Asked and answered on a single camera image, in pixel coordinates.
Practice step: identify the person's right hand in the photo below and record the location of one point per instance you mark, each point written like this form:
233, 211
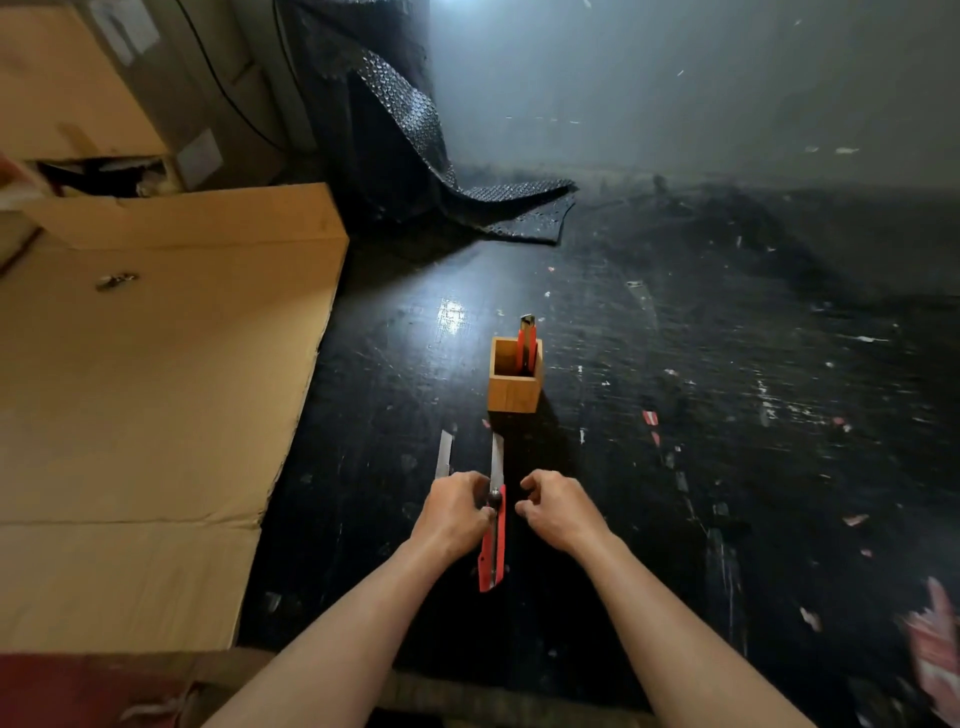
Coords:
564, 516

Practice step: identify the person's left hand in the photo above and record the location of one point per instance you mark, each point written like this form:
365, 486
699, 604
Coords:
448, 519

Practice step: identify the person's right thumb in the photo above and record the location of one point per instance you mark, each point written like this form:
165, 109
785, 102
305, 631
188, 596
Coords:
526, 511

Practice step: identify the person's left thumb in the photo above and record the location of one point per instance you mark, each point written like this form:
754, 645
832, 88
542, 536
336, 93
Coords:
484, 517

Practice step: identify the red utility knife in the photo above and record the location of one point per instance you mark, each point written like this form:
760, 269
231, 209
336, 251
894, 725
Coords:
493, 551
527, 346

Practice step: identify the silver knife blade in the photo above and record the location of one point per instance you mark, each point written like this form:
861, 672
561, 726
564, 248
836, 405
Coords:
445, 453

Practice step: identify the person's right forearm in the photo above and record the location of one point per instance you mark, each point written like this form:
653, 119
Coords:
675, 645

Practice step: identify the person's left forearm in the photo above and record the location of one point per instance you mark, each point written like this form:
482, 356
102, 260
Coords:
337, 652

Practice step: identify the small wooden holder box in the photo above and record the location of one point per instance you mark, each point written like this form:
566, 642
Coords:
514, 394

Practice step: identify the large flat cardboard sheet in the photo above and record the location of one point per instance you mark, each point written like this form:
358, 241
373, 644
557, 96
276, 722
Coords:
142, 420

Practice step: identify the black bubble wrap sheet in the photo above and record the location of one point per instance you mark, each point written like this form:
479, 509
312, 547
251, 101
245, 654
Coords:
405, 142

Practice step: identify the small metal clip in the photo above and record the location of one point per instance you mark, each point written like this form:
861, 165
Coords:
115, 281

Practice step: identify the red cloth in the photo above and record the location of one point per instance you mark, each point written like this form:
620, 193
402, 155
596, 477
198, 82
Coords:
82, 694

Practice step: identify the white paper label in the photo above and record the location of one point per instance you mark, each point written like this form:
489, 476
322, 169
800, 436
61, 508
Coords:
199, 159
124, 28

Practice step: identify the brown cardboard box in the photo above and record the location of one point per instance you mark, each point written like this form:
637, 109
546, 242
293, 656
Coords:
82, 90

